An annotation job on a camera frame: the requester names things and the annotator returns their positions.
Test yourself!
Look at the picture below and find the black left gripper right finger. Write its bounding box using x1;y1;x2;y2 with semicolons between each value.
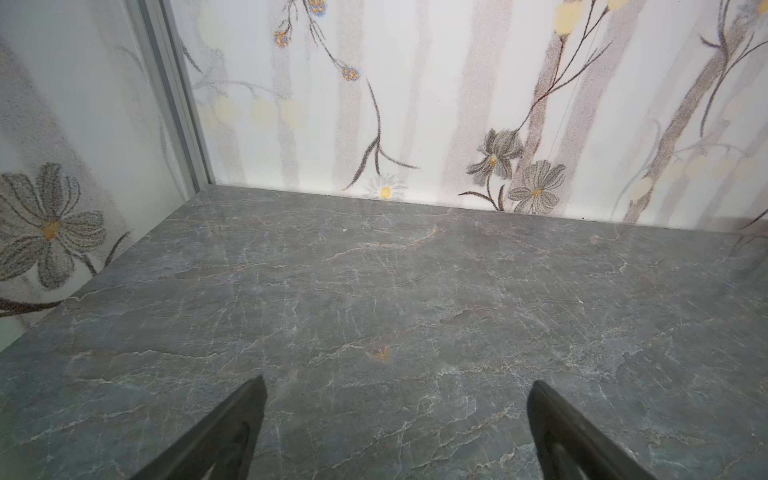
526;380;653;480

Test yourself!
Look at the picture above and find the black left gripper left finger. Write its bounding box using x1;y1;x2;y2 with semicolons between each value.
134;376;268;479

